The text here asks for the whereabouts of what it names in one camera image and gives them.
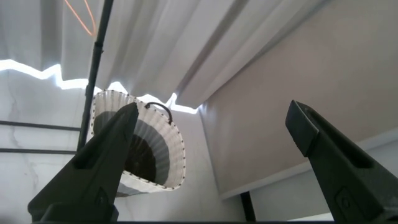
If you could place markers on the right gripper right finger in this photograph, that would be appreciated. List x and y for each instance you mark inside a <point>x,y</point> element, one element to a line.
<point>351,186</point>

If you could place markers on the pink clothes hanger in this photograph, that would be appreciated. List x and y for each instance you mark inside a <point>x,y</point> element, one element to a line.
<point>79,17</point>

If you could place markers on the black clothes rack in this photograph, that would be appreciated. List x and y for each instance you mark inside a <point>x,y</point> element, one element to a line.
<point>93,71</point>

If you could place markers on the white laundry basket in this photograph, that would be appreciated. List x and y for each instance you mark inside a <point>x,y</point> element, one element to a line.
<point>168,140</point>

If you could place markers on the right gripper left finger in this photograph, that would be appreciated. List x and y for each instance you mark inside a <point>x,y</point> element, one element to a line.
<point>87,183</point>

